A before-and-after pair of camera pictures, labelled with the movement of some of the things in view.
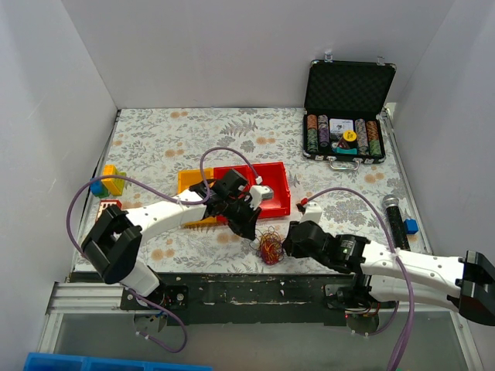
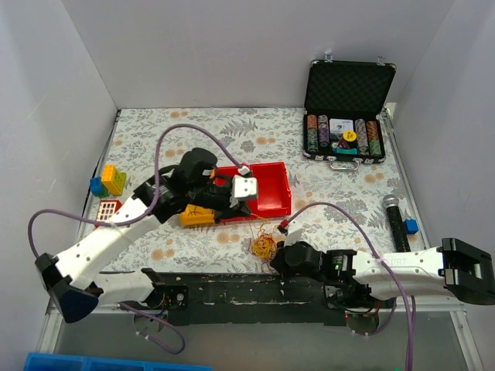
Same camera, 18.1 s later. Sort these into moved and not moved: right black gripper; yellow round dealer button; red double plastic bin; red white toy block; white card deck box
Moved: right black gripper
Not moved: red white toy block; yellow round dealer button; red double plastic bin; white card deck box
